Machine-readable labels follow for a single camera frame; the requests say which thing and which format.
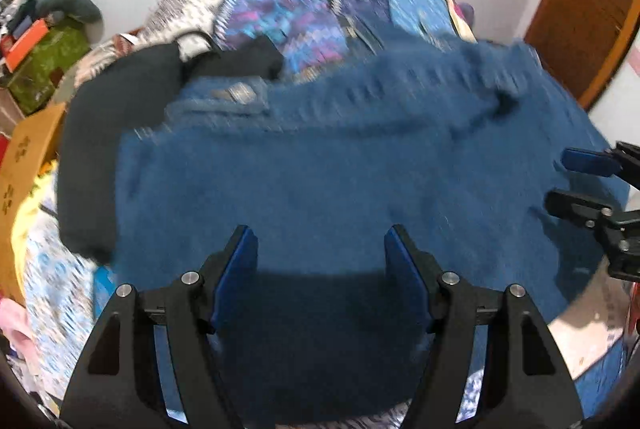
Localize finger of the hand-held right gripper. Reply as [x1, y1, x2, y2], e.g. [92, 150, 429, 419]
[561, 142, 640, 190]
[545, 190, 640, 255]

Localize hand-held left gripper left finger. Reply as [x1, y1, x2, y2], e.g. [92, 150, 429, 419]
[60, 225, 259, 429]

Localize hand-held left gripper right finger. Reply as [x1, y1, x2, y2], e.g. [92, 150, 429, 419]
[384, 225, 583, 429]

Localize wooden door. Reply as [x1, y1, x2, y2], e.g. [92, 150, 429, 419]
[522, 0, 640, 110]

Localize black garment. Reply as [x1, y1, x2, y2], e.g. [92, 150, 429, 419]
[56, 36, 286, 262]

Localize yellow cloth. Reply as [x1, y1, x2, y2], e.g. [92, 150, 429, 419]
[11, 159, 58, 260]

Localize pink cloth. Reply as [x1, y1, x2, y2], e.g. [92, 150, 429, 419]
[0, 298, 36, 370]

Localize cardboard box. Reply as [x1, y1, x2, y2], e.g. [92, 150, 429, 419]
[0, 102, 68, 305]

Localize patchwork quilt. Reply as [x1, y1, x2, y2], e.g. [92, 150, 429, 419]
[20, 0, 631, 429]

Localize green patterned box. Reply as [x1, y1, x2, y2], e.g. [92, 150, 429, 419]
[0, 16, 92, 115]

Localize orange box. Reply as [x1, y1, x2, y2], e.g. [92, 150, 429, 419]
[4, 19, 51, 72]

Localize grey plush pillow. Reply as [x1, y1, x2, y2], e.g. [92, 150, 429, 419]
[30, 0, 104, 41]

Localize pile of clutter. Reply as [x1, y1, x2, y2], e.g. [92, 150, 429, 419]
[0, 0, 46, 40]

